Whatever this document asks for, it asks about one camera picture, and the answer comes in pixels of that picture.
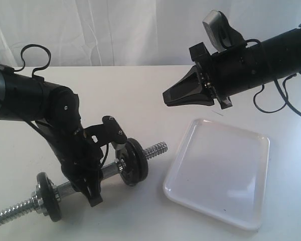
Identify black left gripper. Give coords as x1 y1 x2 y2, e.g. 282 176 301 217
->
36 120 103 207

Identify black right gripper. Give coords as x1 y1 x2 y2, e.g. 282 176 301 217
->
163 43 266 109

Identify chrome threaded dumbbell bar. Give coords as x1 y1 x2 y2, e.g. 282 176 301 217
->
0 142 168 226

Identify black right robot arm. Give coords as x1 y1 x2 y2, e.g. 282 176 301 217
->
163 24 301 109

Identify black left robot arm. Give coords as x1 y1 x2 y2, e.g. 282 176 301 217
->
0 68 103 207

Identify white plastic tray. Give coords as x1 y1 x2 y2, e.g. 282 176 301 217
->
163 118 270 231

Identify white backdrop curtain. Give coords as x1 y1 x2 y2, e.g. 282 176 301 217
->
0 1 301 66

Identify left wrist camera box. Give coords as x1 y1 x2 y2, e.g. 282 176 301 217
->
85 115 127 150

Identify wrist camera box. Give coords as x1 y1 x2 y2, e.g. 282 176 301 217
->
85 115 127 150
202 10 246 52

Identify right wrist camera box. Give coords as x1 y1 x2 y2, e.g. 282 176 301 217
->
202 10 246 52

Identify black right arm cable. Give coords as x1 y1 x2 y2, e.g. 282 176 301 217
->
245 39 301 120

